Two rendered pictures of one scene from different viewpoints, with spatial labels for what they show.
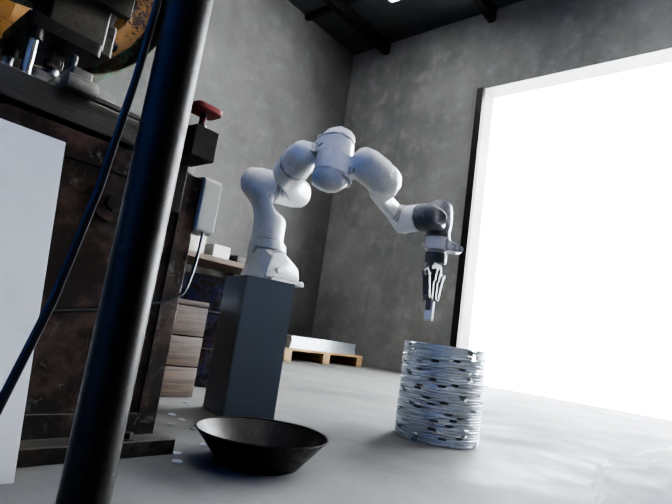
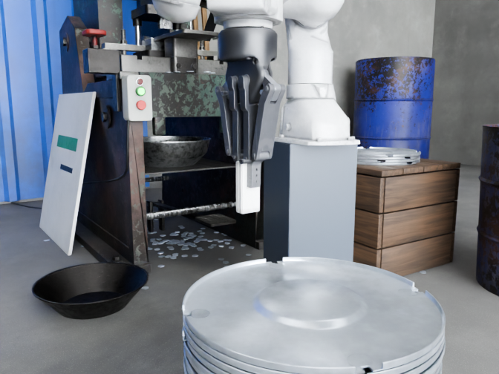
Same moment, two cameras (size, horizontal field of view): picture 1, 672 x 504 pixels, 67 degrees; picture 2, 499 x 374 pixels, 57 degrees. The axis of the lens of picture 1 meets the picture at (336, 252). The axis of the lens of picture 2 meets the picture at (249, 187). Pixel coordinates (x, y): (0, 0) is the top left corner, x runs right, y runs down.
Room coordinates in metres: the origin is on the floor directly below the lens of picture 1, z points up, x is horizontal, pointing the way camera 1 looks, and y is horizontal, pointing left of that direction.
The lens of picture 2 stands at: (1.89, -0.94, 0.54)
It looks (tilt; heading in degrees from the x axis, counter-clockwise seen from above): 10 degrees down; 104
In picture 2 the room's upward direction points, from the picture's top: straight up
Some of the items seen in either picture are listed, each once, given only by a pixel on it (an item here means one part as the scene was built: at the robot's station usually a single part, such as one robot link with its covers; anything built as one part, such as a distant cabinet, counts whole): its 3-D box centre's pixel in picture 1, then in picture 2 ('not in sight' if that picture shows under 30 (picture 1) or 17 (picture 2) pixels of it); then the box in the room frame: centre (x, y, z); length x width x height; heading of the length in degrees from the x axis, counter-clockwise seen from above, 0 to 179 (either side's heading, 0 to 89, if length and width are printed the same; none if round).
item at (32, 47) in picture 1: (30, 51); (137, 34); (1.03, 0.72, 0.81); 0.02 x 0.02 x 0.14
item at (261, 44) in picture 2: (434, 265); (247, 67); (1.74, -0.35, 0.59); 0.08 x 0.07 x 0.09; 139
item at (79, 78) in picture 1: (71, 76); (121, 44); (1.02, 0.61, 0.76); 0.17 x 0.06 x 0.10; 48
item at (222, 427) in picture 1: (260, 446); (93, 292); (1.18, 0.10, 0.04); 0.30 x 0.30 x 0.07
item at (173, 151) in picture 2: not in sight; (168, 151); (1.13, 0.74, 0.36); 0.34 x 0.34 x 0.10
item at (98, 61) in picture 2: (188, 168); (102, 79); (1.10, 0.35, 0.62); 0.10 x 0.06 x 0.20; 48
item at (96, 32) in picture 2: (202, 122); (94, 43); (1.08, 0.34, 0.72); 0.07 x 0.06 x 0.08; 138
